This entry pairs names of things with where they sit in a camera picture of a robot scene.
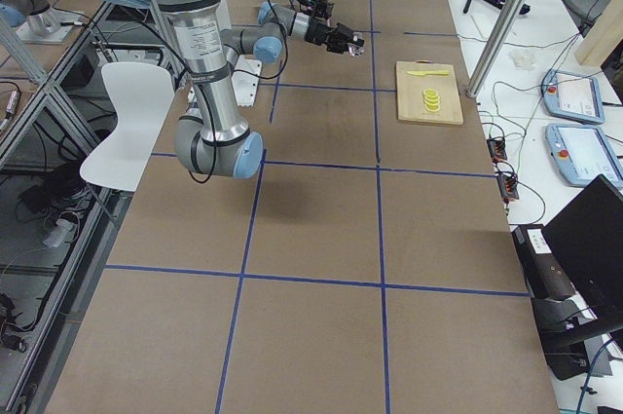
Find crumpled white tissue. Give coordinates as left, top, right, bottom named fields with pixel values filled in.
left=508, top=49, right=536, bottom=71

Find lemon slices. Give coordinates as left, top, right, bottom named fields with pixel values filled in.
left=422, top=88, right=441, bottom=113

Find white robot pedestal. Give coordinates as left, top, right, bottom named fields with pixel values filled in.
left=186, top=56, right=263, bottom=107

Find black laptop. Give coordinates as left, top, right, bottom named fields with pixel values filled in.
left=540, top=172, right=623, bottom=311

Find aluminium frame post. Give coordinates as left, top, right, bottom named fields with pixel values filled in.
left=466, top=0, right=526, bottom=98

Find yellow plastic knife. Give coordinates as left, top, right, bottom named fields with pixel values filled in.
left=406, top=70, right=450, bottom=77

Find teach pendant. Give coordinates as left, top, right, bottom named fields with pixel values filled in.
left=540, top=68, right=605, bottom=125
left=545, top=124, right=622, bottom=189

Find upper teach pendant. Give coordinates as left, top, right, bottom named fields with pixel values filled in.
left=540, top=68, right=605, bottom=125

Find wooden cutting board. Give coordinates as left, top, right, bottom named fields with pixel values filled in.
left=395, top=61, right=463, bottom=126

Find white chair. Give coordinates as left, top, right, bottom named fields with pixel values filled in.
left=80, top=61, right=174, bottom=192

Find lower teach pendant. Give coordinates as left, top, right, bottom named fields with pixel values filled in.
left=545, top=124, right=622, bottom=189

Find clear shot glass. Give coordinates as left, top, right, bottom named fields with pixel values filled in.
left=348, top=34, right=365, bottom=56

